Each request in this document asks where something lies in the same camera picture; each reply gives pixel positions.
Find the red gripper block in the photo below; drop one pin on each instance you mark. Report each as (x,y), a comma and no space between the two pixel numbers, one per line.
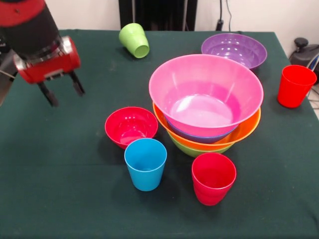
(54,66)

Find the small crimson pink bowl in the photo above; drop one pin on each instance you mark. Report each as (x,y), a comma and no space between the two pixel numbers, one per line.
(134,122)

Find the green cup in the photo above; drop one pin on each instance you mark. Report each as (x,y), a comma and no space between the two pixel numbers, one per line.
(132,35)

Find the blue bowl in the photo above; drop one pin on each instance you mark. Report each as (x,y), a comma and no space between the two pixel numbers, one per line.
(199,138)

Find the large magenta bowl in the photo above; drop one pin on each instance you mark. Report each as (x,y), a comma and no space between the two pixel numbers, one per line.
(207,77)

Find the green bowl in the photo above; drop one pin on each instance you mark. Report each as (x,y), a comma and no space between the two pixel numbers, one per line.
(194,152)

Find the large orange bowl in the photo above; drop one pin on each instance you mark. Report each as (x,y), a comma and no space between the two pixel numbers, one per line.
(246,132)

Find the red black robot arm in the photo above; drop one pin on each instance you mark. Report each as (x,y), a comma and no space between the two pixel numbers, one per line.
(27,27)

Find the dark green tablecloth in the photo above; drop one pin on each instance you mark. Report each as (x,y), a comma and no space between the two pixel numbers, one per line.
(74,199)

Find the blue cup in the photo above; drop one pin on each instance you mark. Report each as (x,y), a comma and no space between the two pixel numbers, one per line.
(145,179)

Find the purple bowl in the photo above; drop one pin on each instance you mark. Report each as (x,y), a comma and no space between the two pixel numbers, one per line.
(234,44)

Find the crimson pink cup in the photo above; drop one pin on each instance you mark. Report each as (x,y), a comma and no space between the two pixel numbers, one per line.
(211,189)

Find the red cup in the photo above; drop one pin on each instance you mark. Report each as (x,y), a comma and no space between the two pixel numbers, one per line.
(294,89)

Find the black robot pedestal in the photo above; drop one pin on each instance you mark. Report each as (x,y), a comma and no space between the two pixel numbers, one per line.
(162,15)

